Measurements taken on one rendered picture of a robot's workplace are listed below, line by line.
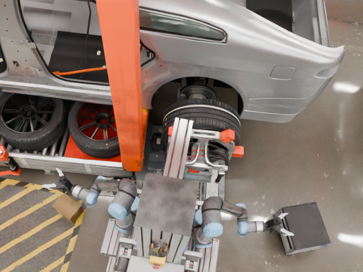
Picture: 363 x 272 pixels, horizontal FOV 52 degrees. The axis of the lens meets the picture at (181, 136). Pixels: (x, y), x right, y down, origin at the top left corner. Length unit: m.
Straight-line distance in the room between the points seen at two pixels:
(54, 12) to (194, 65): 1.65
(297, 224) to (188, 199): 2.08
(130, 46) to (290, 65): 1.32
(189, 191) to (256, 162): 2.46
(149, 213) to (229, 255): 2.17
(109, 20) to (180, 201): 0.87
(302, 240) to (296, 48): 1.74
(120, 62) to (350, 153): 3.19
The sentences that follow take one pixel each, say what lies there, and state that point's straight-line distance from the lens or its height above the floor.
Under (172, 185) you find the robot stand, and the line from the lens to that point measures 1.68.
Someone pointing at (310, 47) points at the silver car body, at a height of 1.68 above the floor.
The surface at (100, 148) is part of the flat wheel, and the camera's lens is 3.46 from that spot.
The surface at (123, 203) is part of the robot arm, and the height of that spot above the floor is 1.46.
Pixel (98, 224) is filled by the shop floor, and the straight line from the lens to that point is 3.75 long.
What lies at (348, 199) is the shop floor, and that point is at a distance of 4.31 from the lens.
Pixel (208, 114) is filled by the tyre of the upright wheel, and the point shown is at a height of 1.18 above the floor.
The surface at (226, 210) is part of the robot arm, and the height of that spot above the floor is 1.30.
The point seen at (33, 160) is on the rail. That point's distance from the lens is 3.72.
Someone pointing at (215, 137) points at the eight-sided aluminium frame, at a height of 1.12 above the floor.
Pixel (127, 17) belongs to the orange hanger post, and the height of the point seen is 2.39.
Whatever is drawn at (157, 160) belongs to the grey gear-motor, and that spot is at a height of 0.40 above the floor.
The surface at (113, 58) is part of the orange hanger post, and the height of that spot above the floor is 2.09.
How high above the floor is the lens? 3.61
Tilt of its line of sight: 63 degrees down
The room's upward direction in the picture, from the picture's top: 10 degrees clockwise
